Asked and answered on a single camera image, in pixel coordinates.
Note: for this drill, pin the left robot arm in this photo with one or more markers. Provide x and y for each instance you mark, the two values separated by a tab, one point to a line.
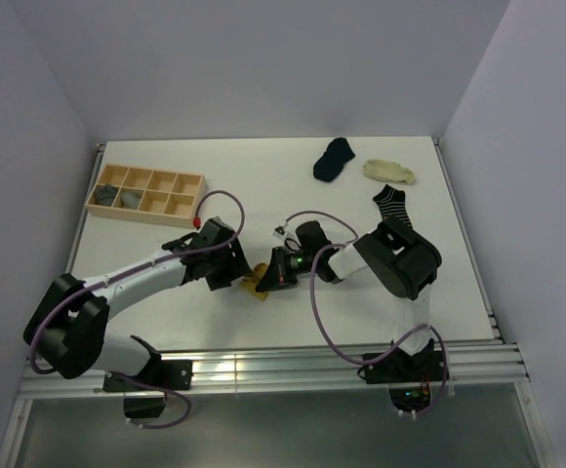
68	327

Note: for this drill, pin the black striped sock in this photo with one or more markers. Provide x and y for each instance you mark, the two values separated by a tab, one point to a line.
391	202

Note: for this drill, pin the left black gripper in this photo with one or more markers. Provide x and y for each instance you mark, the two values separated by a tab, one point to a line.
236	267

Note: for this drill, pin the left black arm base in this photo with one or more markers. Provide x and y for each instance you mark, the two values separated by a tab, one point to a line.
147	394

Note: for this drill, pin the dark grey sock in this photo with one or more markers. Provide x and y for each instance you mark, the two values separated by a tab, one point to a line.
104	195

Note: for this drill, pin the mustard yellow sock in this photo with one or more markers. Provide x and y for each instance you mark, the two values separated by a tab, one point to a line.
249	284

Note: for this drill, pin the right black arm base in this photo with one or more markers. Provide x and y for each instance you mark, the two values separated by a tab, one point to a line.
409	378

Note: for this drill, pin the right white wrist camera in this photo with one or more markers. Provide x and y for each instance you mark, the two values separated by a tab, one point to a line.
281	231

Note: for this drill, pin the navy blue sock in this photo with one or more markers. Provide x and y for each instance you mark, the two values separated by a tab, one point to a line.
333	160

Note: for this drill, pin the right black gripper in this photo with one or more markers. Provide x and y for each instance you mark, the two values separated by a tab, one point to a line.
278	274

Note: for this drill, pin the cream sock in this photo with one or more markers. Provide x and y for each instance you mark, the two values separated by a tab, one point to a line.
388	171

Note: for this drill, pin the wooden compartment tray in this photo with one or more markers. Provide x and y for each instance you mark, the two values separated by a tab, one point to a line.
168	198

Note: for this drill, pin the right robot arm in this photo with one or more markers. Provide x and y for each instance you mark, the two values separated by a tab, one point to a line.
404	262

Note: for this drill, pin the light grey sock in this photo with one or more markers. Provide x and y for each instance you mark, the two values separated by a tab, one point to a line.
130	200

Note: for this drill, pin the aluminium frame rail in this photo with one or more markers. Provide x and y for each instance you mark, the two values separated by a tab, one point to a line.
283	370

